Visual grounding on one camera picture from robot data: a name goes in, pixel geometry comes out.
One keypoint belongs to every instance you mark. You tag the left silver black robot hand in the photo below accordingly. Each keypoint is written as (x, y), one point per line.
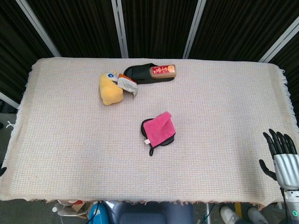
(2, 170)

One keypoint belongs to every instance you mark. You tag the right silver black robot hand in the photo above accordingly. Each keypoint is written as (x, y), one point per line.
(286, 170)

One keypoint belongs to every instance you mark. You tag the pink cloth black trim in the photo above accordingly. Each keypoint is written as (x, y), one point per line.
(158, 130)

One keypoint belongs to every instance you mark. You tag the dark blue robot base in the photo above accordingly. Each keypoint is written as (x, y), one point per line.
(151, 214)

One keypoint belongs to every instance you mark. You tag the white sneaker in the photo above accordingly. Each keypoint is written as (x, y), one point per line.
(229, 215)
(257, 217)

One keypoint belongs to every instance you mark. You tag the beige woven tablecloth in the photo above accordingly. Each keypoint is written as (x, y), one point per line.
(70, 151)

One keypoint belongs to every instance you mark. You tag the brown cardboard box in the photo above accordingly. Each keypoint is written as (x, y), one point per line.
(74, 207)

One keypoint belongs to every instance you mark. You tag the white table leg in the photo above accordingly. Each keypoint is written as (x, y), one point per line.
(208, 212)

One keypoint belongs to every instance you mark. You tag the blue plastic object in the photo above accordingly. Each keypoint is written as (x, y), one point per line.
(98, 213)

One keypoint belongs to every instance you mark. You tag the yellow plush toy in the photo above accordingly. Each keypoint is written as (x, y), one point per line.
(109, 91)

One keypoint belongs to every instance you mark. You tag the red orange snack package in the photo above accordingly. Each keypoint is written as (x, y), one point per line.
(163, 71)

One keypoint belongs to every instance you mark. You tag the dark pleated curtain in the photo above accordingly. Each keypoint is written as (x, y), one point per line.
(81, 28)

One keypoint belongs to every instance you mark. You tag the black slipper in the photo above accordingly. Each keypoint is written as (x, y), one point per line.
(137, 72)

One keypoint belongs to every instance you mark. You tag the white partition post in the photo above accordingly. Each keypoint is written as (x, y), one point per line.
(38, 29)
(194, 30)
(278, 43)
(120, 30)
(9, 100)

